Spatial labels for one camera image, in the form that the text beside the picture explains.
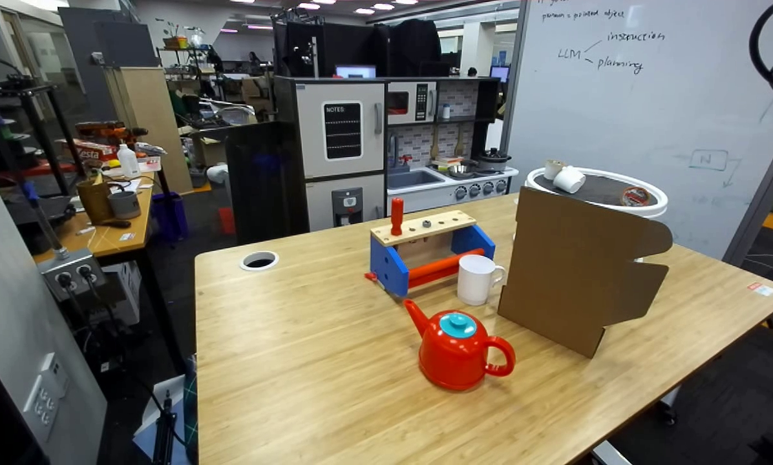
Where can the blue wooden toy workbench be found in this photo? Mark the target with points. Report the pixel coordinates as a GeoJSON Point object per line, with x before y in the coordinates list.
{"type": "Point", "coordinates": [422, 250]}

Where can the toy play kitchen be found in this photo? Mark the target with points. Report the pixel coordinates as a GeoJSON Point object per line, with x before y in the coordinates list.
{"type": "Point", "coordinates": [357, 144]}

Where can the white ceramic mug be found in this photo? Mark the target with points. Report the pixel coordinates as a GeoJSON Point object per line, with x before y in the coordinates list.
{"type": "Point", "coordinates": [477, 278]}

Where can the brown cardboard box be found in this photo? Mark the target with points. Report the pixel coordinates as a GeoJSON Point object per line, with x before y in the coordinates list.
{"type": "Point", "coordinates": [577, 270]}

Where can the wooden side desk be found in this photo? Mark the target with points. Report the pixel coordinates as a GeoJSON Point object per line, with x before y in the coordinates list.
{"type": "Point", "coordinates": [113, 224]}

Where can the grey power outlet box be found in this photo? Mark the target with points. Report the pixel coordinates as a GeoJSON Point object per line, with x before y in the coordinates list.
{"type": "Point", "coordinates": [71, 272]}

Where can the whiteboard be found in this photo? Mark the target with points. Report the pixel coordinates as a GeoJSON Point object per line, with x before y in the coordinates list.
{"type": "Point", "coordinates": [656, 88]}

